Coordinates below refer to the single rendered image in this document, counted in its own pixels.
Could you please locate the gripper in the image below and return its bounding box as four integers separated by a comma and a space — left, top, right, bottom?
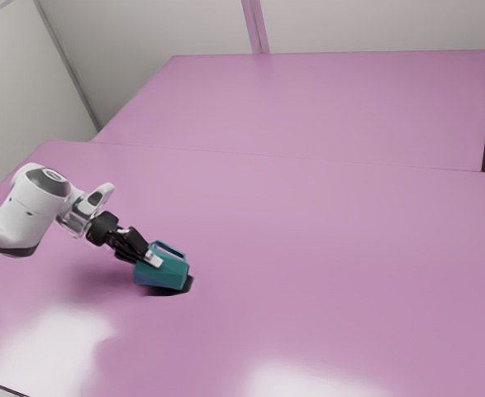
85, 211, 164, 269

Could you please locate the teal faceted mug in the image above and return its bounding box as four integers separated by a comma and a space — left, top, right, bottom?
132, 239, 192, 290

